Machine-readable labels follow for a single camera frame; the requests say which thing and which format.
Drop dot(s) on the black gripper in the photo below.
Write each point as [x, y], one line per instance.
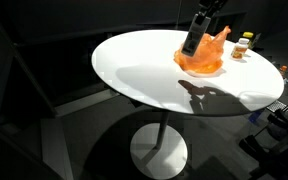
[196, 31]

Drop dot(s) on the white-capped pill bottle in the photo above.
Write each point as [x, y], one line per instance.
[240, 48]

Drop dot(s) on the orange plastic bag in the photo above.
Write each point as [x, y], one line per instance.
[210, 51]

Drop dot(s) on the white round table base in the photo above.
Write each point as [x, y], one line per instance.
[159, 151]

